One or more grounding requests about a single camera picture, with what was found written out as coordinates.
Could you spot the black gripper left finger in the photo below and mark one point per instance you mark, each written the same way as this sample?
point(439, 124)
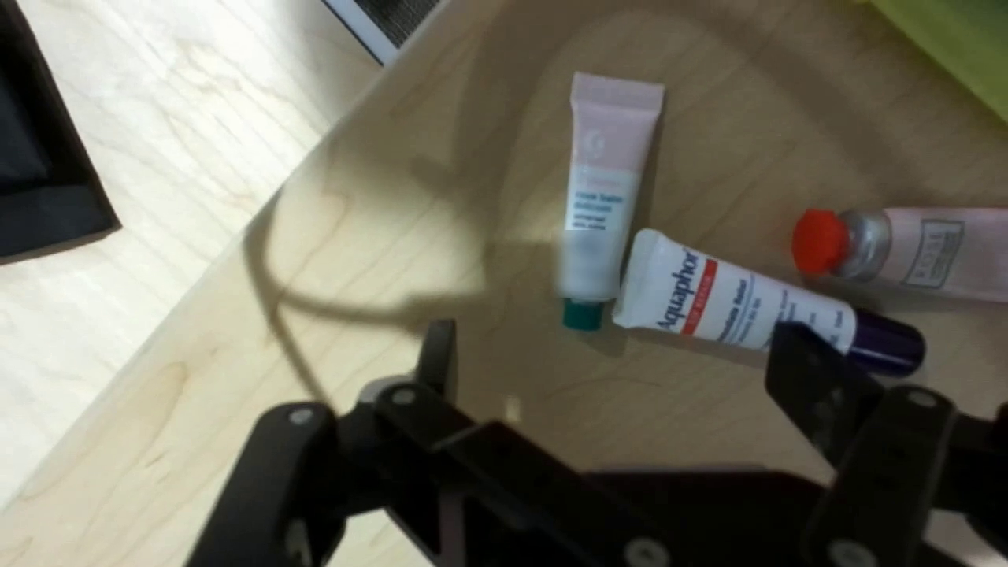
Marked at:
point(439, 358)

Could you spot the black Roosport pouch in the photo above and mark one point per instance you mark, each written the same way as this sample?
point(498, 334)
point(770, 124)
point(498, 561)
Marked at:
point(51, 193)

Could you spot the green card packet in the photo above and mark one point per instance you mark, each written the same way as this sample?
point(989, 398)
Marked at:
point(967, 39)

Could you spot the white tube with teal cap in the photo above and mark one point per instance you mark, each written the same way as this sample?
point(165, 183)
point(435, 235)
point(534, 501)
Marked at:
point(613, 133)

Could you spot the white Aquaphor tube blue cap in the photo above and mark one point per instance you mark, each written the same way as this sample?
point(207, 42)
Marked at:
point(685, 292)

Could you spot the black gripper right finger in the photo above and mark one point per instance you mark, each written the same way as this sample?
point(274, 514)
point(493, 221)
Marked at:
point(821, 393)

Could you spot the pink tube with orange cap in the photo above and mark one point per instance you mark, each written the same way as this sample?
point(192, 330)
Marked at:
point(928, 250)

